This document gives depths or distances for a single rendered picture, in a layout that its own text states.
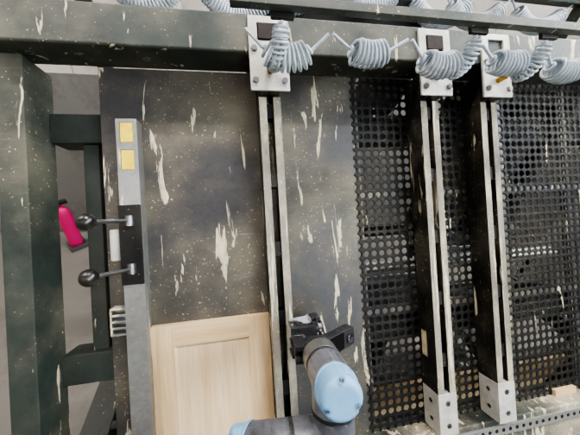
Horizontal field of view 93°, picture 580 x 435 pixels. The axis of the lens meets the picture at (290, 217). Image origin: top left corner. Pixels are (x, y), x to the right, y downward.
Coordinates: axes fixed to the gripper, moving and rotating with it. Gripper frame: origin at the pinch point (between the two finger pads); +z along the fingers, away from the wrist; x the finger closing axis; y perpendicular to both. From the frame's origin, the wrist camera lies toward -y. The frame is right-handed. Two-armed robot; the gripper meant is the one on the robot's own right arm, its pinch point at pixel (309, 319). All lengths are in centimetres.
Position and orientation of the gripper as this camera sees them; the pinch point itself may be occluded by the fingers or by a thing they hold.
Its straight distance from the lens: 83.8
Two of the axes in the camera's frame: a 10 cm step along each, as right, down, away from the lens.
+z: -1.4, 0.1, 9.9
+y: -9.9, 0.5, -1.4
